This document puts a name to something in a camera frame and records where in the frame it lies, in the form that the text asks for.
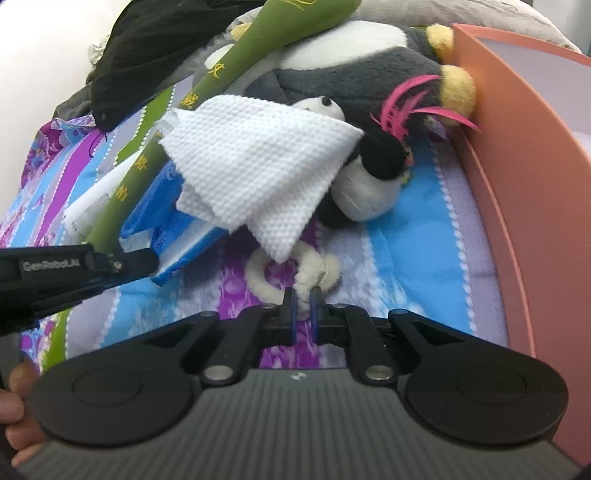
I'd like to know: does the blue wipes packet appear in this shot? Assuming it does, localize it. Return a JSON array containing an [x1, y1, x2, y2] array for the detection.
[[120, 161, 232, 287]]

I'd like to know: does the white plush ring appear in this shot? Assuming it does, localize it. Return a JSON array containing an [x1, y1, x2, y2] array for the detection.
[[245, 242, 342, 319]]

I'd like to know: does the black jacket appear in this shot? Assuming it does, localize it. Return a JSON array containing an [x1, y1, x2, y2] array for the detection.
[[90, 0, 269, 132]]

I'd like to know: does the person's left hand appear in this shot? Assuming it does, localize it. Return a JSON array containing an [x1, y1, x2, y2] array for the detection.
[[0, 362, 47, 467]]

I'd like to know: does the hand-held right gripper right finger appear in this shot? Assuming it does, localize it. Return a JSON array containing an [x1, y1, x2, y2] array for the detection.
[[310, 287, 467, 386]]

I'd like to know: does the light grey duvet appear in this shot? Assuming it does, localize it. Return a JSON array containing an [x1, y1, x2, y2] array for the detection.
[[231, 0, 583, 51]]

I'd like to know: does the floral striped bed sheet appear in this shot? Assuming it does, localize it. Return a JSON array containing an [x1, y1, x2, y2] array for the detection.
[[0, 76, 513, 374]]

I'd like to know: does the pink feather toy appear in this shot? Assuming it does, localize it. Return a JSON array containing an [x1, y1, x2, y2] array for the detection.
[[369, 74, 483, 139]]

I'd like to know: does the small black white plush toy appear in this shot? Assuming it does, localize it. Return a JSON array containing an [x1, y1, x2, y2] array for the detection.
[[288, 95, 416, 229]]

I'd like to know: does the white tissue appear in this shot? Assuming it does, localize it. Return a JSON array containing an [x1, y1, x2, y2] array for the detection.
[[157, 95, 365, 263]]

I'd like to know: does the orange cardboard box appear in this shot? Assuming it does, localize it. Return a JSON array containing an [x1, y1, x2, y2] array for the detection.
[[450, 23, 591, 480]]

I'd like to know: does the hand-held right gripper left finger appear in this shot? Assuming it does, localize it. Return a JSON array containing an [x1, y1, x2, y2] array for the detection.
[[139, 288, 298, 386]]

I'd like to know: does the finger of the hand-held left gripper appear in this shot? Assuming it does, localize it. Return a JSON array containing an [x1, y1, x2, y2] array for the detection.
[[92, 249, 160, 291]]

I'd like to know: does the white tube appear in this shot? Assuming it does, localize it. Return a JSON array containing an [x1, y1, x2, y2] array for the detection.
[[62, 161, 139, 241]]

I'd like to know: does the grey penguin plush toy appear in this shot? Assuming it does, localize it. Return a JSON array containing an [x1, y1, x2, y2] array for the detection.
[[198, 21, 478, 148]]

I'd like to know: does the green plush stick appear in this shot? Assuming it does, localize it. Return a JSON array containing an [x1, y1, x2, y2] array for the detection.
[[83, 0, 363, 247]]

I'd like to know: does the dark grey blanket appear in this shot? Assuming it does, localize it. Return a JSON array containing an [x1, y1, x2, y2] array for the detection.
[[53, 85, 102, 121]]

